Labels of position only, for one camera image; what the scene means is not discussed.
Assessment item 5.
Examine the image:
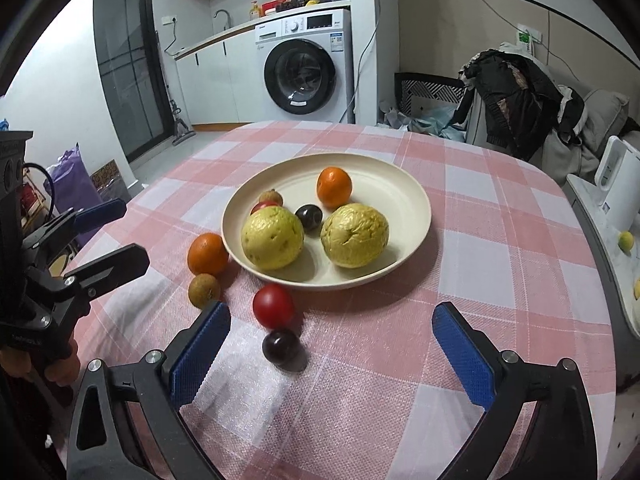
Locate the red tomato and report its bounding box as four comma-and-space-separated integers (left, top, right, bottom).
253, 284, 295, 330
250, 200, 280, 214

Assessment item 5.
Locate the wrinkled yellow passion fruit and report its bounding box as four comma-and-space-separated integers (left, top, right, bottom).
320, 203, 390, 269

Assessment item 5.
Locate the smooth yellow spotted fruit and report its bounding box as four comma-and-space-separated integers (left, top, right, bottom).
241, 206, 305, 271

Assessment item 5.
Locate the black glass door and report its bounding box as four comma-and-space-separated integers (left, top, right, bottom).
93, 0, 174, 162

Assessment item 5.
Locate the left hand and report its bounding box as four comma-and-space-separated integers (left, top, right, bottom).
0, 336, 80, 387

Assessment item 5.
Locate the dark purple plum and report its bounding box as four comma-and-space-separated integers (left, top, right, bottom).
262, 328, 300, 366

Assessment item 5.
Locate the black cable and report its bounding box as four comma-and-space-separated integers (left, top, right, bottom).
22, 161, 57, 216

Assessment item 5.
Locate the brown longan with stem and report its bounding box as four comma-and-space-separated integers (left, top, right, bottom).
258, 188, 283, 206

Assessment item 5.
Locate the white washing machine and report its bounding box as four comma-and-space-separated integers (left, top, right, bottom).
254, 8, 355, 124

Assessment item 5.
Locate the purple bag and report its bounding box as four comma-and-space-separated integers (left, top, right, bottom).
43, 143, 104, 248

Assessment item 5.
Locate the small green lime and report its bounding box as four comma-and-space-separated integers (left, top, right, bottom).
617, 231, 634, 255

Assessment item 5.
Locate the brown longan on table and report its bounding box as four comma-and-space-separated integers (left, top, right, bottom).
188, 273, 221, 309

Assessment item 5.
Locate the pile of dark clothes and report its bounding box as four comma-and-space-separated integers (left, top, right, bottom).
449, 49, 588, 160

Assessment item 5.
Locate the black patterned basket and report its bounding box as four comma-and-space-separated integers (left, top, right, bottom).
394, 72, 465, 117

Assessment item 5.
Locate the white electric kettle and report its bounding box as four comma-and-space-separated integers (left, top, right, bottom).
594, 136, 640, 231

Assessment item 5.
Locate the grey pillow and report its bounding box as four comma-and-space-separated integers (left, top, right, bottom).
582, 89, 629, 159

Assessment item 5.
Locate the cream round plate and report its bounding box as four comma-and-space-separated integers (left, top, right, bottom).
220, 153, 432, 292

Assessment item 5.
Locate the white kitchen cabinet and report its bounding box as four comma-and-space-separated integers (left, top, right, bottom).
177, 30, 264, 125

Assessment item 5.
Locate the orange in plate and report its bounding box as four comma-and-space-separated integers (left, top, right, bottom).
316, 167, 352, 209

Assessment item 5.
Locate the orange on table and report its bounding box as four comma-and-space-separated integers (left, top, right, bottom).
186, 232, 229, 276

